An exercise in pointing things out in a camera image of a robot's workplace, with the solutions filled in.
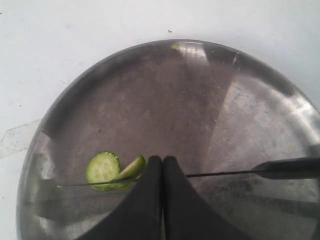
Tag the black knife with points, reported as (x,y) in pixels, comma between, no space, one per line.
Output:
(286,169)

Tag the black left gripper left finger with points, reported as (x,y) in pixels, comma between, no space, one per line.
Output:
(139,215)

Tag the round steel plate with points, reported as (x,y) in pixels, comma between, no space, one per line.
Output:
(211,106)

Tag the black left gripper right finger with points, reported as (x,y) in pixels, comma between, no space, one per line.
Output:
(186,215)

